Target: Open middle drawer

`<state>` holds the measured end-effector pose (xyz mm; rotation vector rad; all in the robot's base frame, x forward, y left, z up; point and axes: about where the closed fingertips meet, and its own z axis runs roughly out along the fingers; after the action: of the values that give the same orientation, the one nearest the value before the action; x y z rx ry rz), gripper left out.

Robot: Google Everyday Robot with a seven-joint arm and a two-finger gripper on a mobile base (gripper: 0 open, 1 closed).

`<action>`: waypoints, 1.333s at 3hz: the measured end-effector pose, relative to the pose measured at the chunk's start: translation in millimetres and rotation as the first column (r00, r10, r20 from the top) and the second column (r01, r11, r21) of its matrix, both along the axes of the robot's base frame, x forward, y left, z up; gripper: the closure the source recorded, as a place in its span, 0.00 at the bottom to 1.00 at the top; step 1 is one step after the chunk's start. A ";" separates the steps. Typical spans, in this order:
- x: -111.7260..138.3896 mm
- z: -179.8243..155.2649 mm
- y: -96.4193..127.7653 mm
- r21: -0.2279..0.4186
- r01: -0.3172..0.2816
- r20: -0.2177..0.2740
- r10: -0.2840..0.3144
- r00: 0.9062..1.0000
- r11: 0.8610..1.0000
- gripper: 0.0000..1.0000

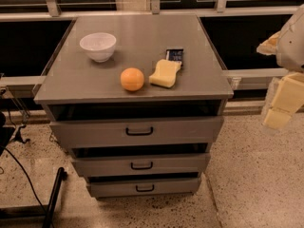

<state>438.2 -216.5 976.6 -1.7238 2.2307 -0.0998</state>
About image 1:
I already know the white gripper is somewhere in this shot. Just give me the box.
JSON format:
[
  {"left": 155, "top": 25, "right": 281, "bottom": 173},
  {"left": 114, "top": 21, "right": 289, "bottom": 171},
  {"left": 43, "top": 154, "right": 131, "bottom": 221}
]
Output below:
[{"left": 256, "top": 5, "right": 304, "bottom": 130}]

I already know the grey drawer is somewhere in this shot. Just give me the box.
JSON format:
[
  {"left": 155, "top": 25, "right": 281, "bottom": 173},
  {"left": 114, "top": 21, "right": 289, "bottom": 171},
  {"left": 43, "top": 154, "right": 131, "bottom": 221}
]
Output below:
[
  {"left": 50, "top": 117, "right": 223, "bottom": 149},
  {"left": 72, "top": 153, "right": 210, "bottom": 177},
  {"left": 87, "top": 177, "right": 201, "bottom": 198}
]

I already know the grey top drawer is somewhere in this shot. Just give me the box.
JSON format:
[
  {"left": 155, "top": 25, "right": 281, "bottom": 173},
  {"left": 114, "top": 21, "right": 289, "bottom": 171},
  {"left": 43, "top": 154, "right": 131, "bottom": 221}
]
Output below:
[{"left": 50, "top": 117, "right": 223, "bottom": 149}]

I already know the grey drawer cabinet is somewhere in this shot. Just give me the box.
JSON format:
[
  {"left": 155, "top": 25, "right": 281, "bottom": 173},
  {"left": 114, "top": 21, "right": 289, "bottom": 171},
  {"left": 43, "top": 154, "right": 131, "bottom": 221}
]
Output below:
[{"left": 34, "top": 15, "right": 233, "bottom": 185}]

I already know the grey bottom drawer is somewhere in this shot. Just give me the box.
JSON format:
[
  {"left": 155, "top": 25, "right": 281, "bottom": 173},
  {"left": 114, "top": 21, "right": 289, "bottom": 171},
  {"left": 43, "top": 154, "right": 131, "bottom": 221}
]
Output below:
[{"left": 87, "top": 177, "right": 201, "bottom": 198}]

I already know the dark blue snack packet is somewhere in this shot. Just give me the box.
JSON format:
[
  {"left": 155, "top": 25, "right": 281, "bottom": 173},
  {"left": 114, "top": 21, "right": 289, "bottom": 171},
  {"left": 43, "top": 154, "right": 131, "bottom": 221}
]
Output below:
[{"left": 165, "top": 48, "right": 183, "bottom": 66}]

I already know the yellow sponge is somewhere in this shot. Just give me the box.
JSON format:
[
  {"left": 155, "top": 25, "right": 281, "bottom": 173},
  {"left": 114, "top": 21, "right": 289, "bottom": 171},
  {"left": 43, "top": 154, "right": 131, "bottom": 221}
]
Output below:
[{"left": 149, "top": 59, "right": 181, "bottom": 88}]

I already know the orange ball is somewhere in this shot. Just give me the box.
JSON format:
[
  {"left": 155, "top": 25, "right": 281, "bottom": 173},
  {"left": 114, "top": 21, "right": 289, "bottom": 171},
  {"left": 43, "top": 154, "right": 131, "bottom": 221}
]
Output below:
[{"left": 121, "top": 67, "right": 144, "bottom": 91}]

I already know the white ceramic bowl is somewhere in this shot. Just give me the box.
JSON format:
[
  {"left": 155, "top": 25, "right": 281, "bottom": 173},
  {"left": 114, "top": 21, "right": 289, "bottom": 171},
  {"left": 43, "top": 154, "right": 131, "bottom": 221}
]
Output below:
[{"left": 79, "top": 32, "right": 117, "bottom": 63}]

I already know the metal window railing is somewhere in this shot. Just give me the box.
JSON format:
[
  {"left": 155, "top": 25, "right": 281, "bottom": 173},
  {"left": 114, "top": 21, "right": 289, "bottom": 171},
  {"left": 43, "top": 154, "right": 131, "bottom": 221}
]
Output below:
[{"left": 0, "top": 0, "right": 304, "bottom": 100}]

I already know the black stand leg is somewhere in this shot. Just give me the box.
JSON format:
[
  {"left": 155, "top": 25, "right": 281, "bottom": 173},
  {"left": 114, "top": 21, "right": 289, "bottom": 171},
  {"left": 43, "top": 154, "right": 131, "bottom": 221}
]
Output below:
[{"left": 0, "top": 166, "right": 68, "bottom": 228}]

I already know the black cable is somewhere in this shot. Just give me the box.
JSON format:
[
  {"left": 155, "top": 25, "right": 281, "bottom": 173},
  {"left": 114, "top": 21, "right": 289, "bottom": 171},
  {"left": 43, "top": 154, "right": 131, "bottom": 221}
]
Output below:
[{"left": 0, "top": 144, "right": 55, "bottom": 228}]

